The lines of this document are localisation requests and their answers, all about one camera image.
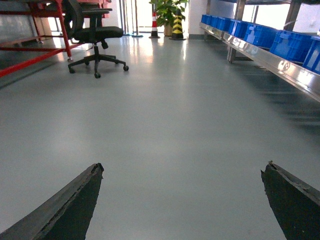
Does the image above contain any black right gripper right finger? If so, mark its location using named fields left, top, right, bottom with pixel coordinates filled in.
left=261, top=162, right=320, bottom=240

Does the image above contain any green potted plant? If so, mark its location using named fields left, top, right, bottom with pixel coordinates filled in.
left=148, top=0, right=189, bottom=37

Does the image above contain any yellow black traffic cone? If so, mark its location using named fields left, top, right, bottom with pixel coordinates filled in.
left=169, top=9, right=185, bottom=41

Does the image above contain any steel shelf with blue bins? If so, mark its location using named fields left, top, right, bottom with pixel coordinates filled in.
left=199, top=0, right=320, bottom=101

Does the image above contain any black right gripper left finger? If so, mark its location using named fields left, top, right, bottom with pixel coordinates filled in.
left=0, top=163, right=104, bottom=240

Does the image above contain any red metal frame table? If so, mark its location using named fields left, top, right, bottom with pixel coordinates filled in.
left=0, top=0, right=112, bottom=78

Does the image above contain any black office chair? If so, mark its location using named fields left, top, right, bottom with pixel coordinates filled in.
left=62, top=0, right=129, bottom=79

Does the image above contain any red white traffic cone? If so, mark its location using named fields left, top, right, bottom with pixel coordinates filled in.
left=148, top=11, right=160, bottom=39

